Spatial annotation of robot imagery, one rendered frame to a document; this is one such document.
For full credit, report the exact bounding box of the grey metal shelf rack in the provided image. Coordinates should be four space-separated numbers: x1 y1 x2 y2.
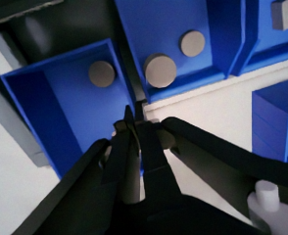
0 0 149 170

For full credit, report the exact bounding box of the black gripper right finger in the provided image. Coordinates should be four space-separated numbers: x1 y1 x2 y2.
135 100 288 235

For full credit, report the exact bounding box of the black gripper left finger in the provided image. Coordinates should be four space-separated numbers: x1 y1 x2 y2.
11 104 141 235

